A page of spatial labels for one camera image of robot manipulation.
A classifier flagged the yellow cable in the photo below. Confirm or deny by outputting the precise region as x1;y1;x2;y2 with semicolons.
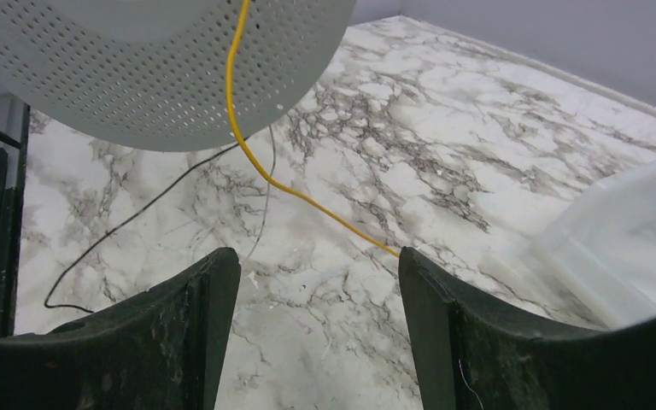
225;0;401;259

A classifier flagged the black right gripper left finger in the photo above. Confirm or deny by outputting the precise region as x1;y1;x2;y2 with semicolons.
0;248;241;409

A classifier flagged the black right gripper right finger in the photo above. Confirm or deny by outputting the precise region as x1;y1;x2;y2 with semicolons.
398;247;656;409

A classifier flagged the thin black wire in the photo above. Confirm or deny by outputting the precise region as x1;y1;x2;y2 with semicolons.
43;141;244;314

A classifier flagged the white perforated filament spool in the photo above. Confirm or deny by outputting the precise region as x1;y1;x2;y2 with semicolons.
0;0;354;152

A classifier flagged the white translucent plastic bin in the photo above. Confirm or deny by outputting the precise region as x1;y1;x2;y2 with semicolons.
530;161;656;328

